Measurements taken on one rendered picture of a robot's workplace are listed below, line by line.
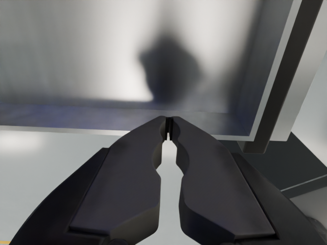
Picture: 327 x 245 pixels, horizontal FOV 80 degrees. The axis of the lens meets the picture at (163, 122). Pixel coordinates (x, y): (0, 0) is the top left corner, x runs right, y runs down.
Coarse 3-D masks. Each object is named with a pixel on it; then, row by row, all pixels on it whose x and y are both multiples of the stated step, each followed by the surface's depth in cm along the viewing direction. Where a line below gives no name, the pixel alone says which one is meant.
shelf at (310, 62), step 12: (324, 0) 12; (324, 12) 13; (324, 24) 13; (312, 36) 13; (324, 36) 13; (312, 48) 14; (324, 48) 14; (300, 60) 14; (312, 60) 14; (300, 72) 15; (312, 72) 15; (300, 84) 15; (288, 96) 16; (300, 96) 16; (288, 108) 16; (300, 108) 16; (288, 120) 17; (276, 132) 17; (288, 132) 17
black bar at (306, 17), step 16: (304, 0) 11; (320, 0) 11; (304, 16) 11; (304, 32) 11; (288, 48) 12; (304, 48) 12; (288, 64) 12; (288, 80) 13; (272, 96) 13; (272, 112) 14; (272, 128) 15; (240, 144) 17; (256, 144) 16
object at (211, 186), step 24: (168, 120) 14; (192, 144) 10; (216, 144) 10; (192, 168) 8; (216, 168) 8; (192, 192) 7; (216, 192) 7; (240, 192) 7; (192, 216) 7; (216, 216) 6; (240, 216) 6; (264, 216) 6; (216, 240) 6
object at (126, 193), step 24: (120, 144) 9; (144, 144) 9; (120, 168) 8; (144, 168) 8; (96, 192) 7; (120, 192) 7; (144, 192) 7; (96, 216) 6; (120, 216) 6; (144, 216) 6
